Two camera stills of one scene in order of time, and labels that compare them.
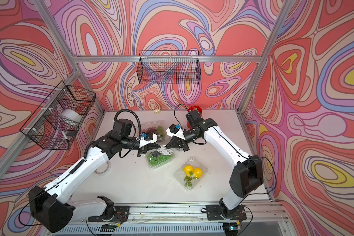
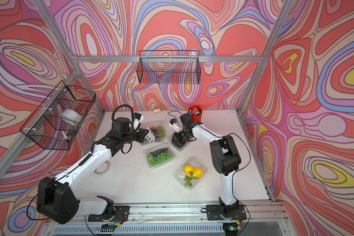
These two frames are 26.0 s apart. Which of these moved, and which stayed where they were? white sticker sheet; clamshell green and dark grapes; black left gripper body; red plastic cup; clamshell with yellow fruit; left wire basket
Moved: white sticker sheet; black left gripper body
Stayed: left wire basket; red plastic cup; clamshell with yellow fruit; clamshell green and dark grapes
